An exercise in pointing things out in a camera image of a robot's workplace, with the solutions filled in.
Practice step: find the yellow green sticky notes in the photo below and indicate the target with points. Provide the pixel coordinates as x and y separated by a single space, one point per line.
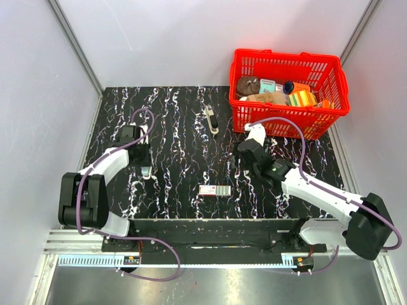
302 99

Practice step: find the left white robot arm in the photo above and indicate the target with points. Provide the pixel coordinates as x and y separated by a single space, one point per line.
83 194

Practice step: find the brown cardboard box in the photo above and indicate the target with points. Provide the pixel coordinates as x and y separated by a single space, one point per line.
276 98

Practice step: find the red plastic basket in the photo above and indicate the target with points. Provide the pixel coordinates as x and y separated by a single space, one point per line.
322 73

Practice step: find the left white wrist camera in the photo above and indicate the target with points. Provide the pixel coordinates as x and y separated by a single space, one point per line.
143 132

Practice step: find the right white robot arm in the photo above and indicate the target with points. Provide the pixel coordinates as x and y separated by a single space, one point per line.
361 223

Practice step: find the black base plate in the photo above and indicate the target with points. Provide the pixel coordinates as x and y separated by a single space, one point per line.
153 253

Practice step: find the teal white box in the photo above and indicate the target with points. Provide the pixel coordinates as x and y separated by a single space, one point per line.
266 86

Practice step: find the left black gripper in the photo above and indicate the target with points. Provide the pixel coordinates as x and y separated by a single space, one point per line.
147 161

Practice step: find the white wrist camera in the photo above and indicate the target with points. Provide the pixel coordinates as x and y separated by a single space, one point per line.
256 132
143 132

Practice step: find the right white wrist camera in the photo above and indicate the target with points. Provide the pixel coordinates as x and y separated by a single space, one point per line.
256 132

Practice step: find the orange bottle blue cap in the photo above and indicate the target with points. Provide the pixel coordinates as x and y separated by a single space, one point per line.
291 87

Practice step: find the aluminium frame rail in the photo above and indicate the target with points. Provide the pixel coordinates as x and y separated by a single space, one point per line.
64 241

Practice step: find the brown round item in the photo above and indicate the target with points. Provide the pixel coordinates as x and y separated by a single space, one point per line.
248 85

